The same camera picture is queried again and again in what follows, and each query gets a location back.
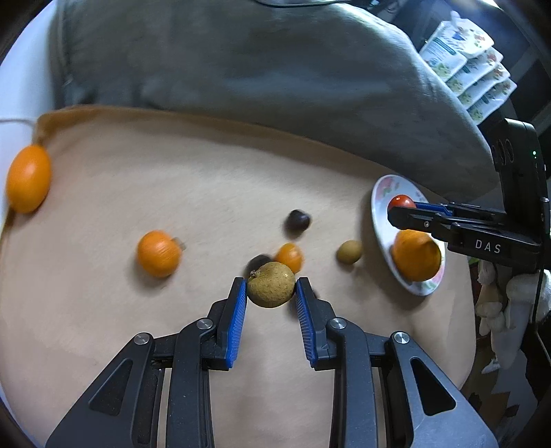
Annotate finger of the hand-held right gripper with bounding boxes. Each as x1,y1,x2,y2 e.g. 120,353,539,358
415,202,506,221
387,207,457,237

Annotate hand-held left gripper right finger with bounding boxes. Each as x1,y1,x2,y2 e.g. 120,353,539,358
295,277,500,448

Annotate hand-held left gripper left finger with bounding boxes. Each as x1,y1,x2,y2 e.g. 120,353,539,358
45,277,248,448

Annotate red cherry tomato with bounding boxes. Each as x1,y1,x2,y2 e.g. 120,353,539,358
386,195,416,216

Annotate white floral plate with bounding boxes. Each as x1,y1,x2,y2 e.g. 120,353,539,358
371,174,446,296

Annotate brown longan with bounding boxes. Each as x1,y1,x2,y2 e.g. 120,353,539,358
246,261,297,309
336,240,362,265

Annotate dark grape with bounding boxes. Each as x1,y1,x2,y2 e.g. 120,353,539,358
247,254,272,278
284,209,311,235

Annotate small mandarin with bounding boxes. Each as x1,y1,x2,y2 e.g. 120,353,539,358
275,242,304,274

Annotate large orange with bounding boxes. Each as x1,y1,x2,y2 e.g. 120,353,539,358
137,230,184,278
6,145,53,214
391,230,443,282

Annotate person's right hand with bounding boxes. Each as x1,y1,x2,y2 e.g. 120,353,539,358
476,258,551,373

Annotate grey fleece blanket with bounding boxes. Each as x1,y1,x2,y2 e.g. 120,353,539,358
49,0,500,194

